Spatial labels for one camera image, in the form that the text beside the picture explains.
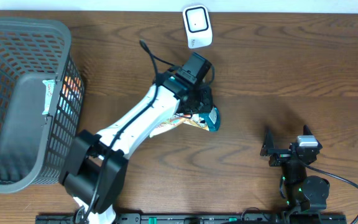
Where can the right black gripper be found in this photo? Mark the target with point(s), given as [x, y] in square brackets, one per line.
[280, 155]

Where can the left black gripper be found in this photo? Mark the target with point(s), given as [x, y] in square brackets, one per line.
[203, 103]

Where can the teal mouthwash bottle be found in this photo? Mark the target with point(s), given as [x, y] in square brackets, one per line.
[212, 119]

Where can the yellow snack bag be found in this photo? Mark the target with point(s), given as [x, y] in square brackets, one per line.
[176, 120]

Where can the small orange box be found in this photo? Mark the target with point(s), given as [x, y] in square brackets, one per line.
[72, 88]

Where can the teal wet wipes pack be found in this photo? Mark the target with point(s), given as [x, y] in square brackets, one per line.
[49, 88]

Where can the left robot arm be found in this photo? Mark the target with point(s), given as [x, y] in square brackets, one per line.
[95, 167]

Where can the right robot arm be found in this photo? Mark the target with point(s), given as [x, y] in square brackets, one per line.
[304, 193]

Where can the white barcode scanner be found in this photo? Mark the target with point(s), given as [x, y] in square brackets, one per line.
[197, 26]

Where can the grey plastic mesh basket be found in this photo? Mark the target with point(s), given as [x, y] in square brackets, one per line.
[33, 146]

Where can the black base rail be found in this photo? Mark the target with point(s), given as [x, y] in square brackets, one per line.
[257, 218]

